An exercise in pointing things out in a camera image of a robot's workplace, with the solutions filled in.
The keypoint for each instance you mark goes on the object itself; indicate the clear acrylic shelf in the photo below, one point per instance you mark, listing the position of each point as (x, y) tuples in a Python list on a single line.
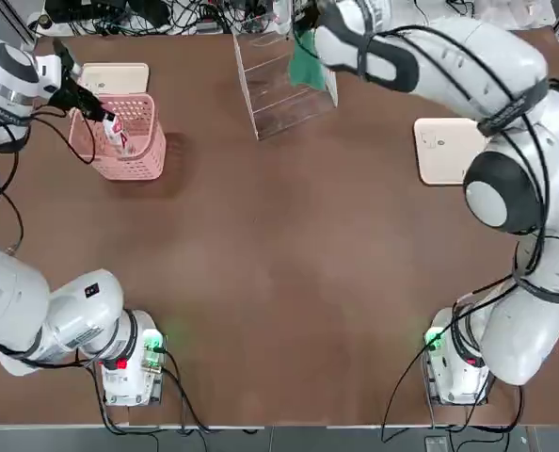
[(279, 117)]

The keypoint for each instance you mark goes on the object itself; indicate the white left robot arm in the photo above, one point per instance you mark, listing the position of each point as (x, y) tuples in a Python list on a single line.
[(16, 301)]

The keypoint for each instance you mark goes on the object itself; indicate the green cloth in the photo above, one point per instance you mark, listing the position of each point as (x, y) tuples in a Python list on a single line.
[(305, 66)]

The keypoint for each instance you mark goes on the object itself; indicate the pink plastic basket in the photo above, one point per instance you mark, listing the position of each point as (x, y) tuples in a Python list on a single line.
[(133, 165)]

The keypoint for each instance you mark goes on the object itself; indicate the cream plastic tray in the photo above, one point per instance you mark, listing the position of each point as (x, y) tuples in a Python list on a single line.
[(119, 77), (442, 155)]

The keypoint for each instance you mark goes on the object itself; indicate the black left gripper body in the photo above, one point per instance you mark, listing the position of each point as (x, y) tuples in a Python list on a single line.
[(63, 92)]

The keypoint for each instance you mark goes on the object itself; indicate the black tape roll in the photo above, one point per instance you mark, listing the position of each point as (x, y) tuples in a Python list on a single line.
[(43, 20)]

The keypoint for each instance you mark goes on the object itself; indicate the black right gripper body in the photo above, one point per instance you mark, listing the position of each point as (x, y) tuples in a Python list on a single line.
[(310, 14)]

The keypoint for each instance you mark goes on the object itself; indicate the grey floor socket box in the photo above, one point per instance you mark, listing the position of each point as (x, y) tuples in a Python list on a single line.
[(437, 443)]

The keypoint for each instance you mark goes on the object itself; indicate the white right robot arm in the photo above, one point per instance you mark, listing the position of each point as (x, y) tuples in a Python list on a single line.
[(519, 235)]

